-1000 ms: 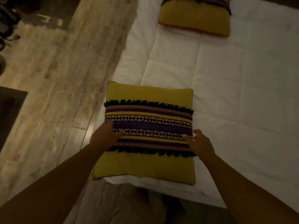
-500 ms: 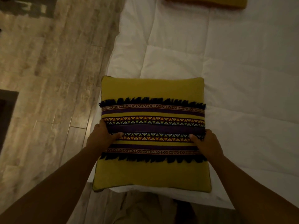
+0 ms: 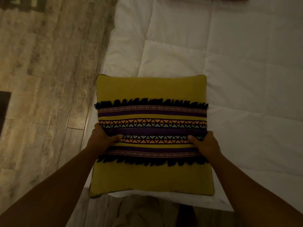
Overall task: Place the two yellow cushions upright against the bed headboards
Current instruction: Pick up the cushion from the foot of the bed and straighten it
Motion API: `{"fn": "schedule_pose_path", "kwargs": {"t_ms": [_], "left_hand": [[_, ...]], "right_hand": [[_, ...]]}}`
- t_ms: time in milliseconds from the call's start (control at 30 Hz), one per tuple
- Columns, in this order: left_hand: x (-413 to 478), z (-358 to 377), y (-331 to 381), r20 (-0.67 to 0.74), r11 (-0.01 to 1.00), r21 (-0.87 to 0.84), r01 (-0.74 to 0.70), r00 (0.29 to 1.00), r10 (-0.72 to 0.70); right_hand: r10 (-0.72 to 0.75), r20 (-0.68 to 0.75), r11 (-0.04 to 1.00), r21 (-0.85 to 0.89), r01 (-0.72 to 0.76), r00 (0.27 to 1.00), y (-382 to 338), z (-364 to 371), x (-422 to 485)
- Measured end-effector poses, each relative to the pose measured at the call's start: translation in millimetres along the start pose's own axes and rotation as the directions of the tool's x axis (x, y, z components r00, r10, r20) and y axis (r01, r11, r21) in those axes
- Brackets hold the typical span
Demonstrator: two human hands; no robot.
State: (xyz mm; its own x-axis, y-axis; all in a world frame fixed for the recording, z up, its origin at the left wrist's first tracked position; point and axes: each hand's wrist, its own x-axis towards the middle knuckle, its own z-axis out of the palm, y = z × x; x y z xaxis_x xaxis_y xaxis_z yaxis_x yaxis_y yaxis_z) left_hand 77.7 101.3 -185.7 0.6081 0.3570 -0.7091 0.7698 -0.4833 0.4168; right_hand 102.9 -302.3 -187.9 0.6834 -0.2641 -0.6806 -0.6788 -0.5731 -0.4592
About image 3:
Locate person's left forearm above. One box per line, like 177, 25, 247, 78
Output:
0, 147, 104, 227

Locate yellow patterned fringed cushion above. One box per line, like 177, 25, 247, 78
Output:
89, 74, 215, 198

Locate person's right forearm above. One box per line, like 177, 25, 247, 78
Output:
208, 154, 303, 227

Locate dark rug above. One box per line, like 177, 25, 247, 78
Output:
0, 91, 12, 136

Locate person's left hand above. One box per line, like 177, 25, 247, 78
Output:
86, 123, 124, 155

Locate person's beige trousers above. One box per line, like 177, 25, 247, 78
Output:
111, 196, 180, 227

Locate person's right hand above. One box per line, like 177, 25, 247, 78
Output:
188, 131, 222, 161

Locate white quilted duvet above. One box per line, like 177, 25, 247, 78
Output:
80, 0, 303, 214

